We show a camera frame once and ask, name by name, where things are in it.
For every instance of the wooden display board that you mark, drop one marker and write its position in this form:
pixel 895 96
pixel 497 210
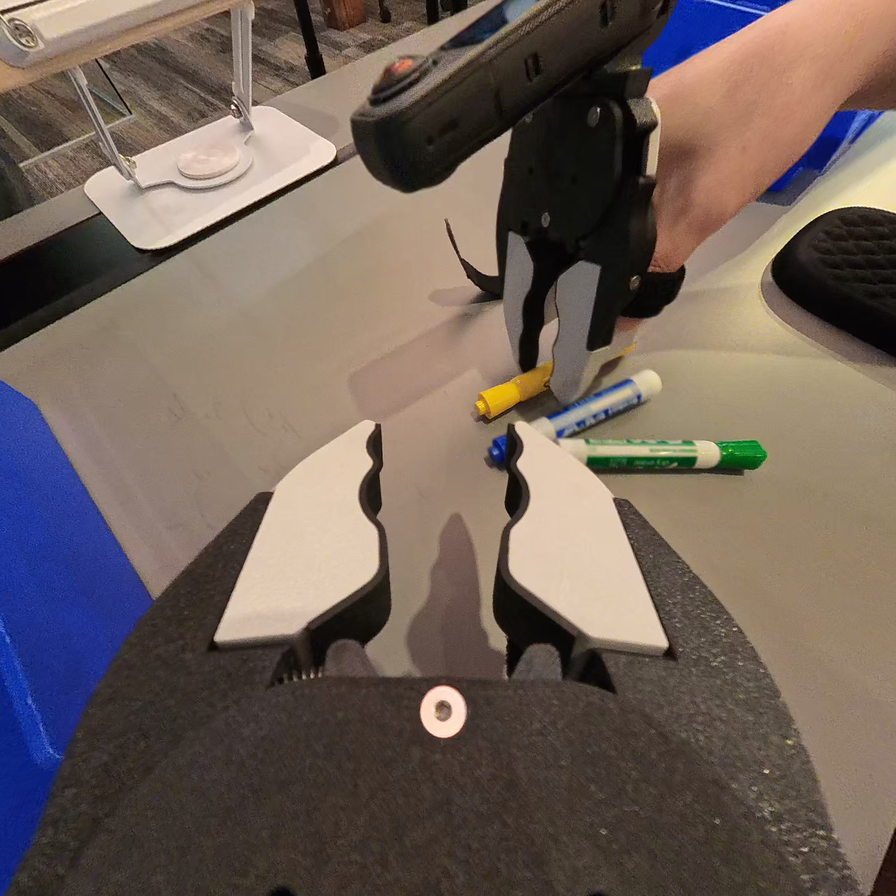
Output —
pixel 70 73

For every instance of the person's right hand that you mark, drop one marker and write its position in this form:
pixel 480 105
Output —
pixel 707 154

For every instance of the person's right forearm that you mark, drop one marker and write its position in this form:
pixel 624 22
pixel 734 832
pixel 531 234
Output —
pixel 826 63

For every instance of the blue plastic bin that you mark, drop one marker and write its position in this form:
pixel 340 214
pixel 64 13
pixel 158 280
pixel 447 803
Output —
pixel 63 595
pixel 819 154

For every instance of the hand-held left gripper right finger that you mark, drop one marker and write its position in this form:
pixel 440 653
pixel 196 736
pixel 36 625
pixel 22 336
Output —
pixel 574 560

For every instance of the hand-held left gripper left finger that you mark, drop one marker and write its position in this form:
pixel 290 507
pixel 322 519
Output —
pixel 308 553

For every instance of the black padded wrist rest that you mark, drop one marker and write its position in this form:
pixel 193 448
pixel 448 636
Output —
pixel 840 273

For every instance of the blue dry-erase marker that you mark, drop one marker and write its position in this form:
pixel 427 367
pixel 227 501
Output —
pixel 609 402

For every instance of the yellow highlighter marker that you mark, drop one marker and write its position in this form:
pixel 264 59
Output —
pixel 521 385

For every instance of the green dry-erase marker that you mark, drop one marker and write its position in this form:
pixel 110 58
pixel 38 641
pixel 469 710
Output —
pixel 651 455

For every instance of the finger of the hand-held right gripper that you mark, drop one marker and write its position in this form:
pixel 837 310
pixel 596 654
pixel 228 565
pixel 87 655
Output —
pixel 516 301
pixel 575 336

